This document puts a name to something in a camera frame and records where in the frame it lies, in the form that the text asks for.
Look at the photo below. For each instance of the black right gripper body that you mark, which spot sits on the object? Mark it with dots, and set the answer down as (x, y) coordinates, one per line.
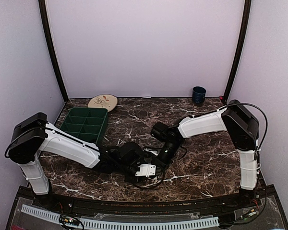
(170, 152)

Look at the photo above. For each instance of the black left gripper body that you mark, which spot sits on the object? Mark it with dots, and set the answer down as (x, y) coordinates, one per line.
(124, 168)

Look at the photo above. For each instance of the green plastic divider tray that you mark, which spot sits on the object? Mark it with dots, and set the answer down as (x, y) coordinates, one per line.
(87, 124)

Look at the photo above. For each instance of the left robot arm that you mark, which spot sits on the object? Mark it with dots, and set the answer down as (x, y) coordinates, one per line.
(36, 134)

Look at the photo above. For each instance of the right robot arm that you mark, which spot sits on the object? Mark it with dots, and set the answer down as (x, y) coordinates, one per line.
(234, 118)

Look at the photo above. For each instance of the dark blue mug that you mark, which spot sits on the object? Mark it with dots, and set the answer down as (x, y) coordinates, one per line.
(198, 95)

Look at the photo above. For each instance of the beige decorated plate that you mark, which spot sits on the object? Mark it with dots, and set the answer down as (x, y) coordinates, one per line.
(106, 101)

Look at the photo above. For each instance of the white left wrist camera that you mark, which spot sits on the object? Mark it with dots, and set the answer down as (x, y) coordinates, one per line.
(146, 170)

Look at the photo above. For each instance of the white slotted cable duct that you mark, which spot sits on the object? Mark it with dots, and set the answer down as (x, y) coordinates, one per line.
(91, 224)

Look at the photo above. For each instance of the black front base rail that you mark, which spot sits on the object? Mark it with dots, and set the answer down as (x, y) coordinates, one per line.
(176, 197)

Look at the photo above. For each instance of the right black frame post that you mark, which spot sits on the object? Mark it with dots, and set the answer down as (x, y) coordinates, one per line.
(239, 48)

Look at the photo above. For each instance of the black frame post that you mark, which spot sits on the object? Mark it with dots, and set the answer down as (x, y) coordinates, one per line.
(51, 49)
(239, 48)

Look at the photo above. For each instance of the left black frame post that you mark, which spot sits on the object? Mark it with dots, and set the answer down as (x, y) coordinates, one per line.
(51, 49)

